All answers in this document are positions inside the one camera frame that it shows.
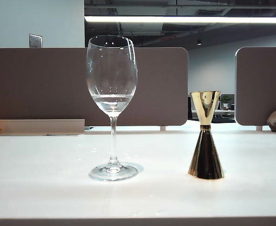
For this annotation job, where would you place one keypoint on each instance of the small ceiling spotlight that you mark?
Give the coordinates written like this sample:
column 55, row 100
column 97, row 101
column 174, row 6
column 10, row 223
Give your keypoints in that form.
column 199, row 43

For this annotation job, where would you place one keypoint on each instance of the black office chair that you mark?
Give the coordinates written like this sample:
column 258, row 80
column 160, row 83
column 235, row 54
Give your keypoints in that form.
column 189, row 108

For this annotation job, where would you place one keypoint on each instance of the clear wine glass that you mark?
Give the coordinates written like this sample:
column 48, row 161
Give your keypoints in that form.
column 114, row 131

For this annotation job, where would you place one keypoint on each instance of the long ceiling light strip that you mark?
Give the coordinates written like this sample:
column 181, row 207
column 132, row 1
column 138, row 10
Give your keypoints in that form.
column 175, row 19

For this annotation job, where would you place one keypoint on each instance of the metal wall switch plate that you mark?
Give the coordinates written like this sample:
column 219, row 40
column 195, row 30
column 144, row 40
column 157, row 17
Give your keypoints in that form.
column 35, row 40

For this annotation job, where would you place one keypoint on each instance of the white background desk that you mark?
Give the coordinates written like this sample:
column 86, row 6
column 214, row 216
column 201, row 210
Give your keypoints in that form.
column 226, row 113

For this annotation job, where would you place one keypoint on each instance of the green potted plant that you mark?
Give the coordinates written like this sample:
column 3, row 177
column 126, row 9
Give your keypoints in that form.
column 226, row 100

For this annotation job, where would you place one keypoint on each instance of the wide brown desk partition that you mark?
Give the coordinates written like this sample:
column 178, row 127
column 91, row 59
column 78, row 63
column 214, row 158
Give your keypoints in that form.
column 34, row 82

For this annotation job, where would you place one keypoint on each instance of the gold metal jigger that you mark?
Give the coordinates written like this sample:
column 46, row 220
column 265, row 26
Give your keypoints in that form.
column 206, row 160

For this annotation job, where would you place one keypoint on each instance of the beige partition foot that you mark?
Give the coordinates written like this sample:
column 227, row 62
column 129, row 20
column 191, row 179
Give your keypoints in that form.
column 163, row 128
column 259, row 128

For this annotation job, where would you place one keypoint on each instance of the narrow brown desk partition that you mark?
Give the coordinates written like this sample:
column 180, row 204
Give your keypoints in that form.
column 260, row 84

